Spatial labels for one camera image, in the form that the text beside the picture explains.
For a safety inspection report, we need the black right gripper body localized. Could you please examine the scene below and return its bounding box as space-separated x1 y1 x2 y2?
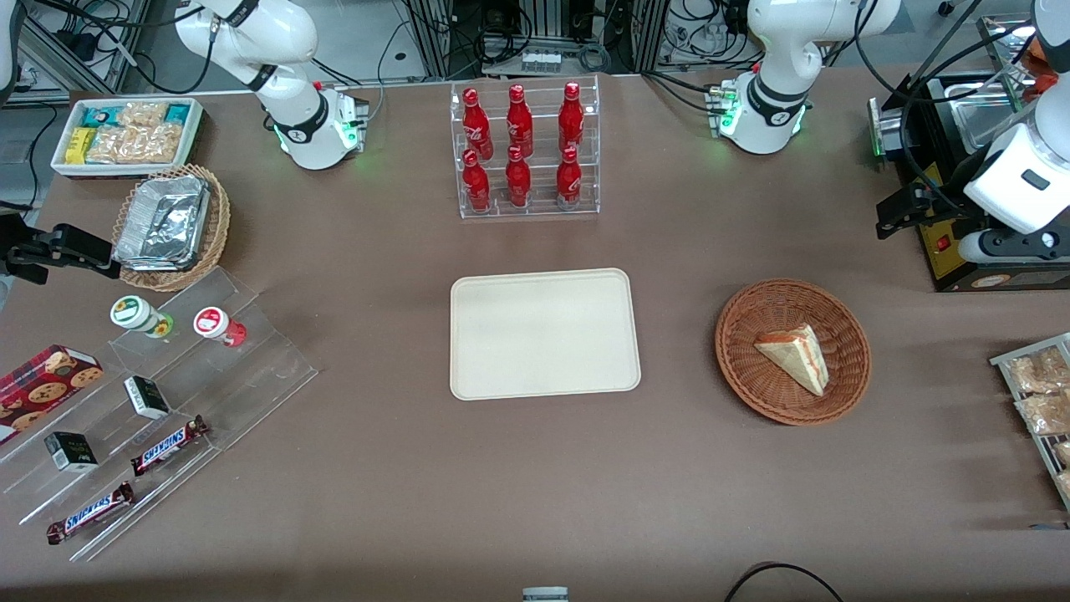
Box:
0 214 39 285

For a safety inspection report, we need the triangular sandwich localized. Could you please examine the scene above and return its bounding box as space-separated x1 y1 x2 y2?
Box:
754 324 830 397

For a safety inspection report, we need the oval light wicker basket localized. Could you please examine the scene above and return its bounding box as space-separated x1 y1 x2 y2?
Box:
111 164 232 293

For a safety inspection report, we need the tray of snack bags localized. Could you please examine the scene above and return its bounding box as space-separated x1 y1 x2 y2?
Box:
990 333 1070 511

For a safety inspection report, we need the round brown wicker basket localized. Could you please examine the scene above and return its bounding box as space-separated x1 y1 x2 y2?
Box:
715 278 872 426

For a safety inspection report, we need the beige plastic tray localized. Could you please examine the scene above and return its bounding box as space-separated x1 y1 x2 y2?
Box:
450 268 642 401

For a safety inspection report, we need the black food warmer appliance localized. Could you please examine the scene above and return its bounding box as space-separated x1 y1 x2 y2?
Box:
899 13 1070 293

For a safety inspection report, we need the white rectangular snack bin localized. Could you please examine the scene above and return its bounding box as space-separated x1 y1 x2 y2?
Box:
50 97 204 179

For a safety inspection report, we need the green lid yogurt cup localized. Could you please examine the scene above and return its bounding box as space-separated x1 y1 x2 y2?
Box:
110 295 175 339

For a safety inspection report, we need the stack of foil trays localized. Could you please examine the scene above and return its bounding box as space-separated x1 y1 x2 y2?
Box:
115 176 211 273

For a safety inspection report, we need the clear bag of crackers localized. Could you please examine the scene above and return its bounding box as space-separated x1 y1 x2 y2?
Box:
134 124 185 165
86 125 140 165
117 100 170 130

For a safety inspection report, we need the red cookie box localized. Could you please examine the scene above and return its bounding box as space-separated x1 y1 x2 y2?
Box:
0 344 104 437

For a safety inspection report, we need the red lid yogurt cup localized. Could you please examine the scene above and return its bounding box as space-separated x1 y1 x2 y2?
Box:
193 307 247 348

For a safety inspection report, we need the small black carton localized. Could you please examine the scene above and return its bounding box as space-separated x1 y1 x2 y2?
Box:
124 375 171 421
43 431 99 473

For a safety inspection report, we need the clear bag of pastries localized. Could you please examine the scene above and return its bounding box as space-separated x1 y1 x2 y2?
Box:
1016 391 1070 436
1006 347 1070 395

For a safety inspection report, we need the clear acrylic stepped display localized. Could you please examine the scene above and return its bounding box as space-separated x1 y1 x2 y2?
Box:
0 266 319 563

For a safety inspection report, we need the snickers chocolate bar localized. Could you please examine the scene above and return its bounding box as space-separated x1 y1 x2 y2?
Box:
130 416 210 477
46 482 135 546

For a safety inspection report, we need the red cola bottle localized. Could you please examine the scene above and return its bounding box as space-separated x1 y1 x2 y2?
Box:
556 146 583 210
461 87 494 160
558 81 585 154
507 84 534 158
506 145 532 208
462 149 492 212

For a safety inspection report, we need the clear acrylic bottle rack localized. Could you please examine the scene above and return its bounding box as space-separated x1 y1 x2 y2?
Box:
450 74 601 220

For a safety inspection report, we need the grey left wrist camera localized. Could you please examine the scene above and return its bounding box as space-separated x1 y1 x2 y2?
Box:
957 227 1061 266

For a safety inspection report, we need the black cable loop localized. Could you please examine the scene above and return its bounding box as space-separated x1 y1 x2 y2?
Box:
723 562 845 602

